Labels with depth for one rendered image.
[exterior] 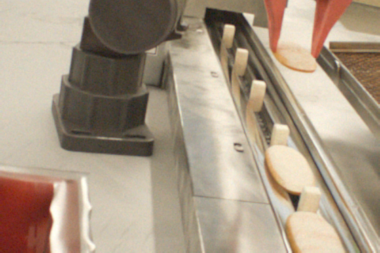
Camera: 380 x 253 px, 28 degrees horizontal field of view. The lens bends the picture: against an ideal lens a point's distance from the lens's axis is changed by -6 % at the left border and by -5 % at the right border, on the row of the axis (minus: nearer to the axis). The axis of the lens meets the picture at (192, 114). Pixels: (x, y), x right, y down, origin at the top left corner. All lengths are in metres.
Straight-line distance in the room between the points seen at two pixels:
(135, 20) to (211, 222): 0.23
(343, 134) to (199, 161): 0.32
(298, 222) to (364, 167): 0.27
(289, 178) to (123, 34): 0.19
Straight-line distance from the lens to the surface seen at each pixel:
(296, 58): 0.70
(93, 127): 0.73
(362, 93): 0.80
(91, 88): 0.73
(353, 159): 0.83
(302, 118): 0.78
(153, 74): 0.94
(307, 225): 0.55
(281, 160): 0.66
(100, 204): 0.62
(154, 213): 0.62
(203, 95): 0.79
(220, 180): 0.59
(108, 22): 0.69
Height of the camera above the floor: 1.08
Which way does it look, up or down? 18 degrees down
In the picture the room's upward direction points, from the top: 10 degrees clockwise
